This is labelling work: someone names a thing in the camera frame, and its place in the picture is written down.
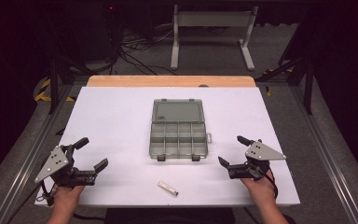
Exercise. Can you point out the aluminium rail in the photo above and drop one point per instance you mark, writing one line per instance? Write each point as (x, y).
(28, 155)
(329, 155)

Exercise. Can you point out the white metal stand frame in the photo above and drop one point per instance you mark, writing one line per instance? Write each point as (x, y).
(213, 19)

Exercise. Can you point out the yellow black hazard tape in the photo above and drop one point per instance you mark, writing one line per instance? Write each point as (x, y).
(43, 93)

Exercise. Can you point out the person's left hand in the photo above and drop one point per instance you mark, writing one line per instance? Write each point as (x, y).
(66, 195)

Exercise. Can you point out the white table board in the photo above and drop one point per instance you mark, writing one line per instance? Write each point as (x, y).
(121, 124)

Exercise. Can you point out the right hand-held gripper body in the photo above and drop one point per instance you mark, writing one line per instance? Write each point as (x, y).
(256, 160)

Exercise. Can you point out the black metal stand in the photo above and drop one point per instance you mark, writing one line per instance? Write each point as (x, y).
(53, 81)
(304, 77)

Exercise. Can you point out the person's right hand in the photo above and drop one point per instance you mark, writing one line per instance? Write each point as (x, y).
(260, 190)

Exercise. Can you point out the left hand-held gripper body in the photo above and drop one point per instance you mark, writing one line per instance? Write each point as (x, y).
(54, 161)

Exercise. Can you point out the clear plastic organizer box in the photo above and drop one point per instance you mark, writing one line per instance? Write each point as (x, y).
(178, 129)

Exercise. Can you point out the small white tube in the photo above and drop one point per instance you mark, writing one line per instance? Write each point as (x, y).
(168, 188)

